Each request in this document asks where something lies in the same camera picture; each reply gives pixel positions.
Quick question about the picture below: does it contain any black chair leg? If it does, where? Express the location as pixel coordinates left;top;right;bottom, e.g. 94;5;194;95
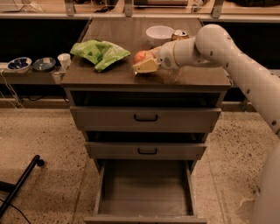
0;155;45;218

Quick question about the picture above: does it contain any white bowl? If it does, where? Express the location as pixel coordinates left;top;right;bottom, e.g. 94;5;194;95
146;25;174;47

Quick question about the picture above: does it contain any grey drawer cabinet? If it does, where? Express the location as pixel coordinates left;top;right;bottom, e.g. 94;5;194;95
60;17;232;224

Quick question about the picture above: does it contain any red apple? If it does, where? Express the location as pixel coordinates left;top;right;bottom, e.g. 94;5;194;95
133;51;154;64

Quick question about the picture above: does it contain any blue patterned bowl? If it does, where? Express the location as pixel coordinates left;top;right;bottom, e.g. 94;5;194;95
8;57;32;74

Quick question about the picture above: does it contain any black floor cable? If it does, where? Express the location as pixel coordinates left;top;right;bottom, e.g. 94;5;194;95
0;199;32;224

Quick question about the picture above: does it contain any white paper cup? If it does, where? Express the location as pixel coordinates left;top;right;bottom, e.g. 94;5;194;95
58;53;71;71

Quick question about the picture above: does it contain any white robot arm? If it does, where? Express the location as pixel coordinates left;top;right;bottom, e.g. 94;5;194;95
133;24;280;224

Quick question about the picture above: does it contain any gold drink can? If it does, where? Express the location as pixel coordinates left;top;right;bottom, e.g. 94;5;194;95
171;30;189;41

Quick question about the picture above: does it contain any top drawer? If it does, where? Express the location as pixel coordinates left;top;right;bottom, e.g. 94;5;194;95
70;106;221;133

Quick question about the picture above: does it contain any side shelf ledge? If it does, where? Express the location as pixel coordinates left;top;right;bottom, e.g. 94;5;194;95
0;66;65;85

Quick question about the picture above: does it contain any green chip bag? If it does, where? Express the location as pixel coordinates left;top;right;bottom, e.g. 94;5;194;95
70;39;130;72

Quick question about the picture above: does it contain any open bottom drawer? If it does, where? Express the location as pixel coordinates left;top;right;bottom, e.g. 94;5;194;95
84;159;207;224

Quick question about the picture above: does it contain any middle drawer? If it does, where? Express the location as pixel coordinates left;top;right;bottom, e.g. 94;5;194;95
85;142;206;160

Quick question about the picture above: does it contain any dark blue bowl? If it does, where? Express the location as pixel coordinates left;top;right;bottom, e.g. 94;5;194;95
32;57;56;72

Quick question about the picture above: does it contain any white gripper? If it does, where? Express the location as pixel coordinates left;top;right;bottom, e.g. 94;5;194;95
133;41;179;74

